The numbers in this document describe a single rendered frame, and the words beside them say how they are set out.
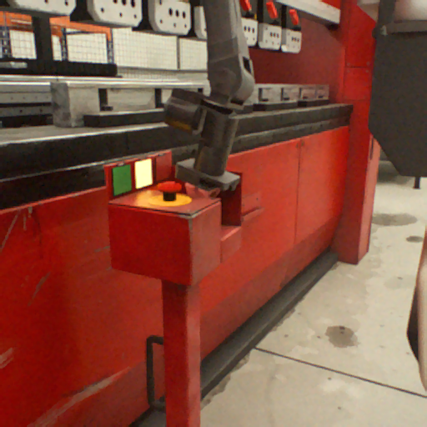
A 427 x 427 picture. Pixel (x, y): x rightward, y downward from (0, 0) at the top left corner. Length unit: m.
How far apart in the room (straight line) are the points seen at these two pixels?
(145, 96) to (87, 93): 0.20
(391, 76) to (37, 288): 0.68
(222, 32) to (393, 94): 0.41
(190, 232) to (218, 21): 0.34
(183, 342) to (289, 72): 1.97
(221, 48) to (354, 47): 1.77
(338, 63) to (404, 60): 2.09
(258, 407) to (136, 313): 0.59
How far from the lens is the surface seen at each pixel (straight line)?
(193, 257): 0.68
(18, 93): 1.26
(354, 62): 2.47
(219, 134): 0.75
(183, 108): 0.78
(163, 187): 0.71
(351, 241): 2.59
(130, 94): 1.15
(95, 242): 0.93
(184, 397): 0.92
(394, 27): 0.41
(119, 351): 1.08
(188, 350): 0.86
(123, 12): 1.13
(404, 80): 0.41
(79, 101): 1.03
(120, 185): 0.76
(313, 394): 1.59
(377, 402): 1.61
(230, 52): 0.75
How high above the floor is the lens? 0.96
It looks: 16 degrees down
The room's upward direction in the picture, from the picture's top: straight up
